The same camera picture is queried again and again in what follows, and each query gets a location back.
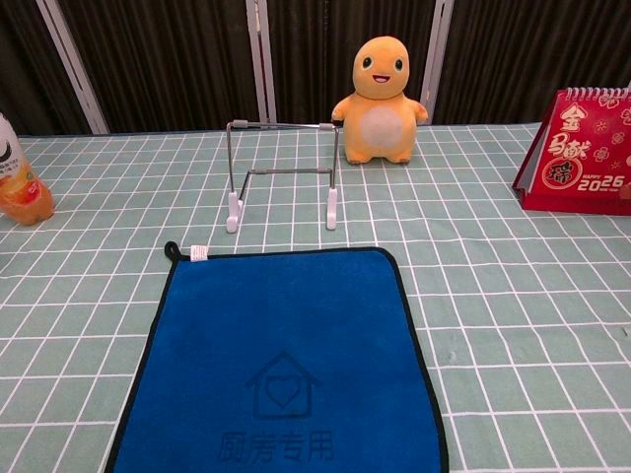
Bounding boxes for orange plush dinosaur toy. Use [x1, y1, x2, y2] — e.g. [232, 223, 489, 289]
[330, 36, 430, 166]

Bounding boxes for metal wire rack, white feet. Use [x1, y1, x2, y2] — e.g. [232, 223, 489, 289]
[225, 119, 341, 234]

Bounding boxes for blue towel with black trim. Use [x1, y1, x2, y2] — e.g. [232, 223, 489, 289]
[104, 240, 448, 473]

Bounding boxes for white screen frame post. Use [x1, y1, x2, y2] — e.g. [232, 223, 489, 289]
[35, 0, 110, 135]
[420, 0, 454, 124]
[245, 0, 278, 133]

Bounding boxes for orange drink bottle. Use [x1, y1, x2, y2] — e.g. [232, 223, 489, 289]
[0, 110, 55, 227]

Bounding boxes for green checkered tablecloth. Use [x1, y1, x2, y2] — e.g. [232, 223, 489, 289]
[0, 122, 631, 473]

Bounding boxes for red 2026 desk calendar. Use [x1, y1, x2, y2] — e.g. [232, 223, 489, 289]
[511, 87, 631, 216]

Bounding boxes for dark brown pleated curtain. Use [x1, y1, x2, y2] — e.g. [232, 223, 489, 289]
[0, 0, 631, 137]

